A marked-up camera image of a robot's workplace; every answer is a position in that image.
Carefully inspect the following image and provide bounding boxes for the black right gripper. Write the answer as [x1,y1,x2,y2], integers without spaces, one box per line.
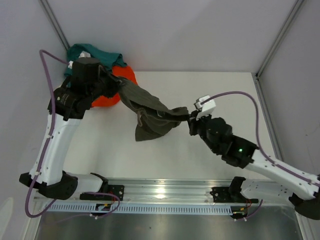
[185,109,220,154]

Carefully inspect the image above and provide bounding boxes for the olive green shorts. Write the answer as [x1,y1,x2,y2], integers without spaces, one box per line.
[97,65,190,143]

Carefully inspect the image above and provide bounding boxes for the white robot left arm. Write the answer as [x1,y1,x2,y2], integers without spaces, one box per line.
[19,57,121,200]

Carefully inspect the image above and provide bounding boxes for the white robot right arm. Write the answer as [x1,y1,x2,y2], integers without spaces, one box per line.
[187,111,320,220]

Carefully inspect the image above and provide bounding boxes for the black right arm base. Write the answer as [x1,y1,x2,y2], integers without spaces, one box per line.
[209,186,259,204]

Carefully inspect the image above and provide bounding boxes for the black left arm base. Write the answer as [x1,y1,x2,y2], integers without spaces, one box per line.
[79,184,125,201]

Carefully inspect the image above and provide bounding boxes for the teal shorts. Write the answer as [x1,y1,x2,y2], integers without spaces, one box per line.
[66,43,127,72]

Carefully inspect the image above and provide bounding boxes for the orange shorts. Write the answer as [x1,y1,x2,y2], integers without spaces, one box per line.
[91,66,138,108]

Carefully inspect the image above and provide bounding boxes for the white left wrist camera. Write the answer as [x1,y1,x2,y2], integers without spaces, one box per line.
[66,51,91,70]

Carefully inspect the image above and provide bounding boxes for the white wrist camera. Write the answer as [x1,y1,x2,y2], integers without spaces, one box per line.
[66,51,91,70]
[194,95,216,120]

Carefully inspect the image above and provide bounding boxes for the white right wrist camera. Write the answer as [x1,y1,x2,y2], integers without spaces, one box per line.
[194,95,216,120]

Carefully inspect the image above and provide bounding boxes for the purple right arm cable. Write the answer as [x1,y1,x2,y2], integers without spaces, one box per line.
[199,91,320,222]

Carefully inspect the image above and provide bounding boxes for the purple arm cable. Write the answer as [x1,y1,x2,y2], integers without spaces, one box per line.
[199,91,320,222]
[25,49,121,223]

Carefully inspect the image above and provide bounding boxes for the aluminium mounting rail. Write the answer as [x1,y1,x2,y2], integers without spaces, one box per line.
[33,177,307,206]

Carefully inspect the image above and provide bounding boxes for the white slotted cable duct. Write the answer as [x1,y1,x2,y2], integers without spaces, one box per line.
[47,202,237,216]

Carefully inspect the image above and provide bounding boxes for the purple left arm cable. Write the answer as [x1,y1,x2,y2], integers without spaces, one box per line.
[25,49,121,223]

